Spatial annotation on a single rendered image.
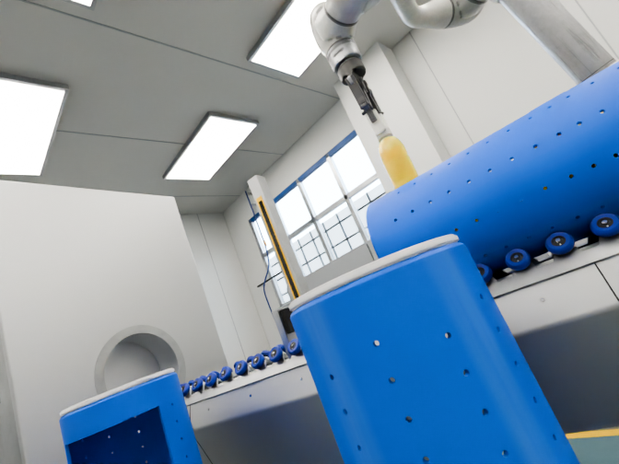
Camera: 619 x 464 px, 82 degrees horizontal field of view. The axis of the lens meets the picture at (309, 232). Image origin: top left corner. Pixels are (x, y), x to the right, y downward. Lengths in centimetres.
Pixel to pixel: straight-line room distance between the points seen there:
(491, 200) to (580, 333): 28
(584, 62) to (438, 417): 115
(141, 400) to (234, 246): 540
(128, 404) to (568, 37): 154
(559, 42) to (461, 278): 103
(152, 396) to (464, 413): 78
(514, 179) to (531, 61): 314
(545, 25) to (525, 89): 245
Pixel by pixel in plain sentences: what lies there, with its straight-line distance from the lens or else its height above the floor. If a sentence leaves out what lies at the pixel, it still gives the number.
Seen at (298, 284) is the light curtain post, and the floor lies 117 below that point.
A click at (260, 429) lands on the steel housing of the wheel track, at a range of 119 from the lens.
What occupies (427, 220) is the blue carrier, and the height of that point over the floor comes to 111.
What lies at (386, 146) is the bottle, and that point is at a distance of 98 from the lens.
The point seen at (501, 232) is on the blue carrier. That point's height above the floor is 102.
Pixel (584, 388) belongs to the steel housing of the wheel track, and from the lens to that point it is 87.
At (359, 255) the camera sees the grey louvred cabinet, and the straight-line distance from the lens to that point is 293.
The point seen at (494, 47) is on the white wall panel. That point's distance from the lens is 402.
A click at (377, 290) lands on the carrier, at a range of 43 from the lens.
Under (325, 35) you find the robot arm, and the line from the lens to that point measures 114.
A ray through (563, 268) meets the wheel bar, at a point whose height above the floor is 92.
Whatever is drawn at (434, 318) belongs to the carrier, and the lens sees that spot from 44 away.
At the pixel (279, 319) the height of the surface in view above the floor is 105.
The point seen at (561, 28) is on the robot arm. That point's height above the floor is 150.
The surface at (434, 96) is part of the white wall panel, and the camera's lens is 411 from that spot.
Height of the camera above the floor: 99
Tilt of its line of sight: 14 degrees up
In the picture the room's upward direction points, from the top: 22 degrees counter-clockwise
